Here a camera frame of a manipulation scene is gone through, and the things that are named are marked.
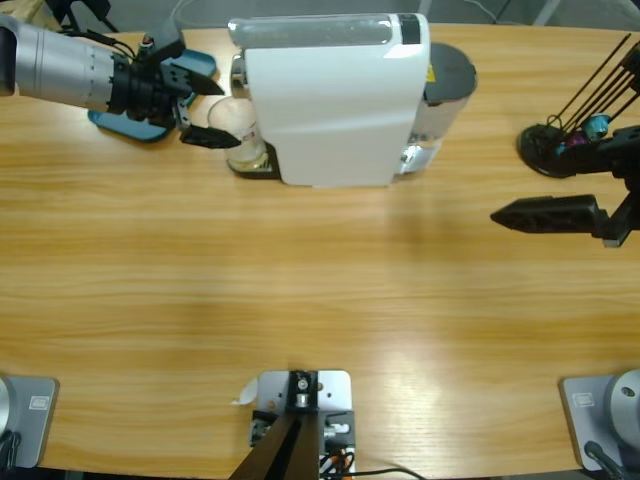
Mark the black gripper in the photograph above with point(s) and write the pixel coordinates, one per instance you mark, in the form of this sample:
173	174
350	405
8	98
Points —
145	92
625	215

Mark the black capsule holder with rods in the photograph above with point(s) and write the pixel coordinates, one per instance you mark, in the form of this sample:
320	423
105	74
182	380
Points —
537	145

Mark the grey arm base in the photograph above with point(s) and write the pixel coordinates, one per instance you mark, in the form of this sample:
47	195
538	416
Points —
595	415
30	420

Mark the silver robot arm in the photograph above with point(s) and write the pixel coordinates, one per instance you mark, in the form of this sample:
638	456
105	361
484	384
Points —
55	65

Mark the teal plastic tray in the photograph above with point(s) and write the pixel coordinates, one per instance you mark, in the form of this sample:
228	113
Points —
200	60

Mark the teal coffee capsule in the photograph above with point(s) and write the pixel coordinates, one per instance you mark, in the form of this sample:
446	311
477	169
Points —
596	125
560	149

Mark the clear glass cup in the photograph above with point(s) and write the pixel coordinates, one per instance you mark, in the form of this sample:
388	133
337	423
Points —
232	115

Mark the purple coffee capsule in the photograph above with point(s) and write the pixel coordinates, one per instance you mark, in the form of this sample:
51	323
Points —
576	140

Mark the grey metal furniture leg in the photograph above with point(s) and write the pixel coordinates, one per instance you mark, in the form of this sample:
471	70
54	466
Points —
547	11

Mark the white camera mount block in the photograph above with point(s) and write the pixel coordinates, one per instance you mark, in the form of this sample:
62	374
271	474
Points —
335	395

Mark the white capsule coffee machine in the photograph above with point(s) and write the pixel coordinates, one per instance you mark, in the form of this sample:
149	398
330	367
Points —
340	110

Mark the black camera post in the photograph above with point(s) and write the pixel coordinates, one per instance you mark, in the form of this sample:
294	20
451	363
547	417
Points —
285	450

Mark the wooden crate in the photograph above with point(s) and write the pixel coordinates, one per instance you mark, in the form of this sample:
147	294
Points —
30	10

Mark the white paper tag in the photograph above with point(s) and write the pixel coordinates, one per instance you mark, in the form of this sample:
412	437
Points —
246	393

